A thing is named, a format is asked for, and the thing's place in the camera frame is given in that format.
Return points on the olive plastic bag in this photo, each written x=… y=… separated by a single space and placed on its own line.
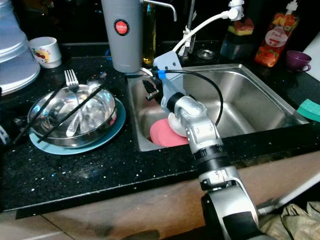
x=295 y=220

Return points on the yellow oil bottle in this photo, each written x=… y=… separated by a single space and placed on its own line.
x=149 y=45

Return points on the white mug cherry print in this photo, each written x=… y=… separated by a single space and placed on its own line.
x=47 y=52

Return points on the white stacked food container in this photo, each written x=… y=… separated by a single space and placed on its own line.
x=15 y=60

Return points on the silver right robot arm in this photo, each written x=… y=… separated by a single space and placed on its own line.
x=200 y=130

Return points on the white bar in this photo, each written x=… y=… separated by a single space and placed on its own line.
x=295 y=191

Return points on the chrome faucet post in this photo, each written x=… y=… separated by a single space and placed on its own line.
x=190 y=20

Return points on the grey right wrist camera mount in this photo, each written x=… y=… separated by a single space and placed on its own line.
x=167 y=62

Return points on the light blue plate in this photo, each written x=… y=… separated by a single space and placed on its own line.
x=120 y=125

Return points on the chrome canister spout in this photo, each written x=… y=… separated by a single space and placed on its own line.
x=160 y=3

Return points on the orange fruit print pouch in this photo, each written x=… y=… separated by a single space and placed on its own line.
x=275 y=42

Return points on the thin white tube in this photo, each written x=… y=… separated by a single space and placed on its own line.
x=146 y=71

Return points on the red yellow green sponge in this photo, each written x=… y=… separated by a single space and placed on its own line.
x=242 y=27

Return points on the stainless steel sink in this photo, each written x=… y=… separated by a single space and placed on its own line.
x=255 y=100

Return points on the round chrome counter fitting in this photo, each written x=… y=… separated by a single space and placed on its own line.
x=206 y=54

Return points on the silver fork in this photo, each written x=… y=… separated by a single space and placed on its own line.
x=71 y=78

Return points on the pink plate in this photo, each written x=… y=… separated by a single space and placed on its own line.
x=160 y=134

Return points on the dark sponge holder container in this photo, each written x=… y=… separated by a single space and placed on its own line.
x=235 y=47

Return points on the white faucet adapter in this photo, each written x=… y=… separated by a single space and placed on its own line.
x=236 y=12

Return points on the purple cup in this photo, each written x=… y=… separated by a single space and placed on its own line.
x=296 y=60

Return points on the white bowl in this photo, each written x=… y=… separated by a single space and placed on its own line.
x=176 y=125

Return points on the tall grey canister red label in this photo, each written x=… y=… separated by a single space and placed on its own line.
x=122 y=52

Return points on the white board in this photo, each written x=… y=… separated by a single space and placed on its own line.
x=314 y=60

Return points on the stainless steel bowl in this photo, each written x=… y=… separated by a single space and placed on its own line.
x=95 y=117

